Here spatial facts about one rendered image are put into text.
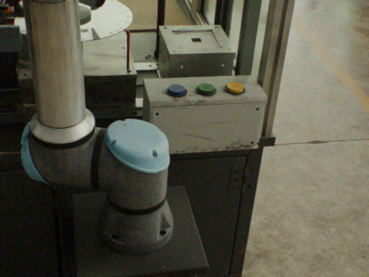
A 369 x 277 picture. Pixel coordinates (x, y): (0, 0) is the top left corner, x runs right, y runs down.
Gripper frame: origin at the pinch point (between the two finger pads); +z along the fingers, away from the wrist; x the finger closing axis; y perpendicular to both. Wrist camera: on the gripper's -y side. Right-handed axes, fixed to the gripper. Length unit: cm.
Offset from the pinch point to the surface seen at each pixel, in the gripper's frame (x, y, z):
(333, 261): 51, -104, 61
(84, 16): 1.6, 2.3, 2.7
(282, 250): 45, -87, 69
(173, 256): 70, -9, -15
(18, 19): 2.1, 18.5, 7.5
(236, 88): 30.8, -28.7, -15.6
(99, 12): -2.4, -2.4, 5.0
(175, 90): 31.0, -14.6, -12.2
